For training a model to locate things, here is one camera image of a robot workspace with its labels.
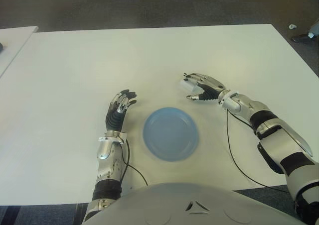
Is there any neighbouring white table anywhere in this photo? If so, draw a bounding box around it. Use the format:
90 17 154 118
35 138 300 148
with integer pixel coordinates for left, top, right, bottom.
0 25 39 79

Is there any grey robot torso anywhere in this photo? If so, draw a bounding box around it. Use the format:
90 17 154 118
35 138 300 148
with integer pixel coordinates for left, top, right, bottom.
82 182 304 225

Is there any person's grey trouser leg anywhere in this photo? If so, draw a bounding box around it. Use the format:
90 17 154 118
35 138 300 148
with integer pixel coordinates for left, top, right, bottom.
308 18 319 38

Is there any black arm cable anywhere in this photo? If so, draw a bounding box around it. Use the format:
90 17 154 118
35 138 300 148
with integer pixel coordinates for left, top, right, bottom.
119 139 149 186
225 110 289 189

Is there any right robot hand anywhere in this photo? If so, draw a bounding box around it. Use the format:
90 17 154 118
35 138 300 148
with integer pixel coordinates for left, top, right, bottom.
183 72 227 102

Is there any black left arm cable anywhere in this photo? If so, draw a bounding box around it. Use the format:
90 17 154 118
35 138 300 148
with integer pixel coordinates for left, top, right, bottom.
119 139 149 186

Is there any blue plate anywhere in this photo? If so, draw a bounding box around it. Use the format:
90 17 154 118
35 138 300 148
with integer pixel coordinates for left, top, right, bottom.
142 107 200 162

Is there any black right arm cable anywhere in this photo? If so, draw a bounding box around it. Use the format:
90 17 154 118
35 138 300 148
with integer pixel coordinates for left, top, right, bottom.
225 110 289 189

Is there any white charger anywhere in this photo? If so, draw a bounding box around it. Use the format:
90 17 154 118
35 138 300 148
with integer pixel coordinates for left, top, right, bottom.
179 78 198 93

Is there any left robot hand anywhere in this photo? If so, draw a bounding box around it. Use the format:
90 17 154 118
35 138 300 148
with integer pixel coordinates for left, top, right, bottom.
106 89 138 132

